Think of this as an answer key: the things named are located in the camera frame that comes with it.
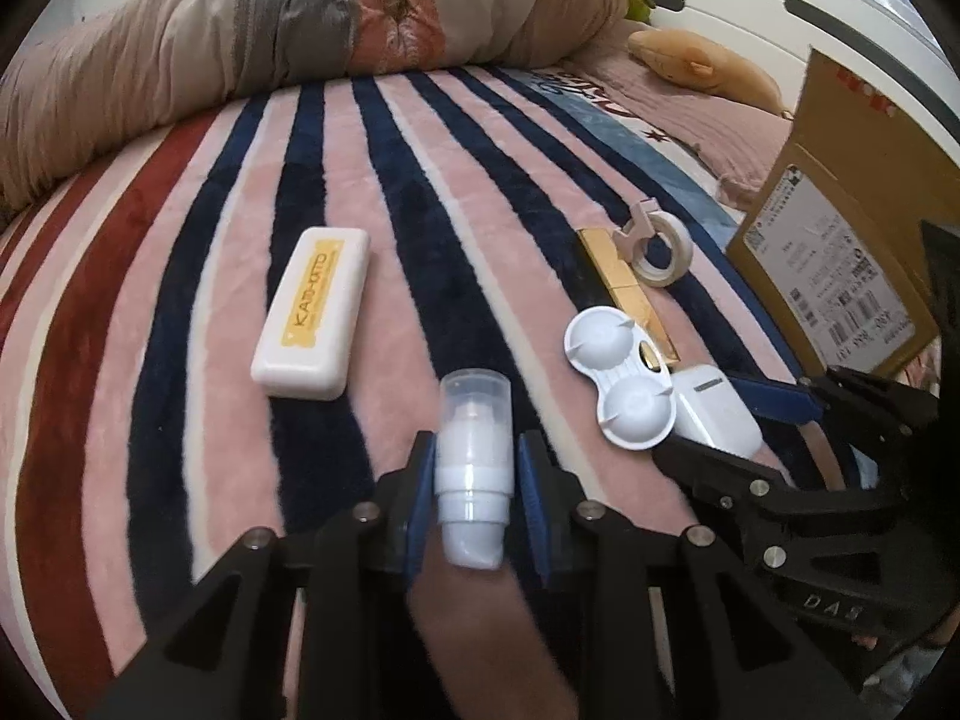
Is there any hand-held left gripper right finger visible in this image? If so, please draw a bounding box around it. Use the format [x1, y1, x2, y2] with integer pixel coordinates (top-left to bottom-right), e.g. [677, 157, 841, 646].
[516, 430, 875, 720]

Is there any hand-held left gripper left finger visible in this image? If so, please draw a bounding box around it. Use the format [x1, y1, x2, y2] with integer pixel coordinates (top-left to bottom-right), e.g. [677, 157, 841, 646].
[75, 431, 440, 720]

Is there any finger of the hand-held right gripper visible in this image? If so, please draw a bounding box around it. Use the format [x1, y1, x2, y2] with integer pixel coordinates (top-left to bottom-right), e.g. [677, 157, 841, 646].
[651, 437, 897, 595]
[726, 364, 942, 460]

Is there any white earbuds case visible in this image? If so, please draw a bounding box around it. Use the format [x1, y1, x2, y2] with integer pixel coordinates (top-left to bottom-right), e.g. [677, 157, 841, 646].
[670, 364, 764, 460]

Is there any white pump bottle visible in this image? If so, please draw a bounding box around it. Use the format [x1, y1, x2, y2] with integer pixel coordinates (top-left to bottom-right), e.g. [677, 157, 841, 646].
[433, 369, 518, 571]

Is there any white contact lens case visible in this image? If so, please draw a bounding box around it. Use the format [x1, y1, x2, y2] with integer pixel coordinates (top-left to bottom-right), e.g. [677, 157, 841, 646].
[562, 307, 680, 452]

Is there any tape roll with dispenser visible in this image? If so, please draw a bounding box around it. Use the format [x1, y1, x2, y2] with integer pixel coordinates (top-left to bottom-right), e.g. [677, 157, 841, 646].
[611, 199, 695, 290]

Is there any cardboard box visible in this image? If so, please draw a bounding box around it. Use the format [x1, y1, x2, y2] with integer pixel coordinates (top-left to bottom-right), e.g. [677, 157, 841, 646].
[724, 47, 960, 383]

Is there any gold rectangular box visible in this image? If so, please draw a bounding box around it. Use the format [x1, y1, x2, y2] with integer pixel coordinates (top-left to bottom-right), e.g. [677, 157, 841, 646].
[577, 229, 682, 370]

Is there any white case with yellow label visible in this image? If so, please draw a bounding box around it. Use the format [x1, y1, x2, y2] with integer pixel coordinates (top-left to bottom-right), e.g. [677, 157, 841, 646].
[250, 227, 372, 401]

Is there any pink pillow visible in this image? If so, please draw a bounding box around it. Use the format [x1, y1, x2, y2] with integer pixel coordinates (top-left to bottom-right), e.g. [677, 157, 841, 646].
[525, 19, 796, 203]

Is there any tan plush toy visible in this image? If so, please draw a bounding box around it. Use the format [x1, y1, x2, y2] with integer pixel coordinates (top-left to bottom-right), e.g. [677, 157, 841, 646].
[626, 26, 785, 117]

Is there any striped plush blanket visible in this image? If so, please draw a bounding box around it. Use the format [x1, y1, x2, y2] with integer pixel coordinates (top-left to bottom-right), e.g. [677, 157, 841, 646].
[0, 64, 826, 720]

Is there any beige and pink quilt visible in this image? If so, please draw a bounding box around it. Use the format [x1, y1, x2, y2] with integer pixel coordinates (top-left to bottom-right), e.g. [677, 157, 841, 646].
[0, 0, 642, 222]

